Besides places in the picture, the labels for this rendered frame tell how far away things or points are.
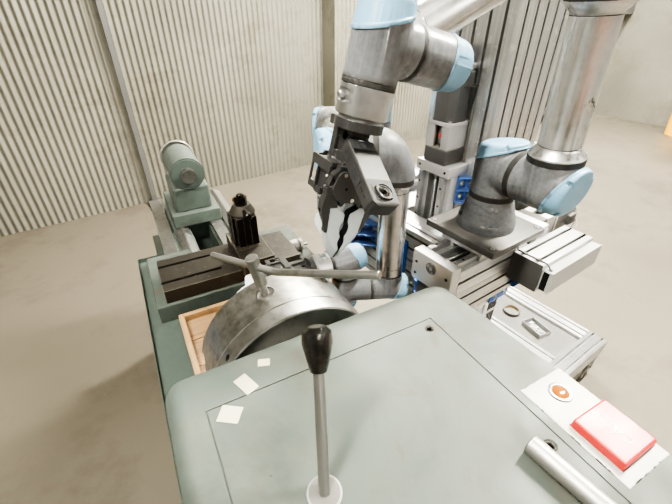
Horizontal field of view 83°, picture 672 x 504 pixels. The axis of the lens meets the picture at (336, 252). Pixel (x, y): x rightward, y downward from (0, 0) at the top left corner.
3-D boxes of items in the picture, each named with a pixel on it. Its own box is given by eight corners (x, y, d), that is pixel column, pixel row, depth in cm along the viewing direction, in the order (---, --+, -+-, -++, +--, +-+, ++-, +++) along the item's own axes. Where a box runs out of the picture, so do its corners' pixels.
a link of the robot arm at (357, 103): (405, 96, 51) (355, 85, 47) (395, 131, 53) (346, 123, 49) (374, 87, 56) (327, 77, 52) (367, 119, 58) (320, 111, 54)
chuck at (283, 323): (380, 381, 86) (363, 279, 67) (250, 461, 77) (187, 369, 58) (371, 370, 88) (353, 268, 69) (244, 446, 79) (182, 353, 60)
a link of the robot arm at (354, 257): (368, 274, 107) (370, 249, 103) (334, 286, 103) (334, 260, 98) (354, 260, 113) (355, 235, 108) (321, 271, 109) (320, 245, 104)
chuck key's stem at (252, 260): (261, 307, 70) (241, 259, 63) (268, 299, 71) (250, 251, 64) (270, 310, 69) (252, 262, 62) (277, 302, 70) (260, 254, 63)
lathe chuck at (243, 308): (371, 370, 88) (353, 268, 69) (244, 446, 79) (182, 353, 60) (352, 344, 95) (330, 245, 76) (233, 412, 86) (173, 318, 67)
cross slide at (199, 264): (300, 264, 130) (300, 253, 127) (167, 304, 113) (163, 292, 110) (281, 240, 143) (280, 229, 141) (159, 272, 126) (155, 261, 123)
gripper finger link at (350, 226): (334, 242, 67) (347, 192, 63) (352, 259, 62) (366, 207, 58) (319, 243, 65) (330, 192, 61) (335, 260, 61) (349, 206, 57)
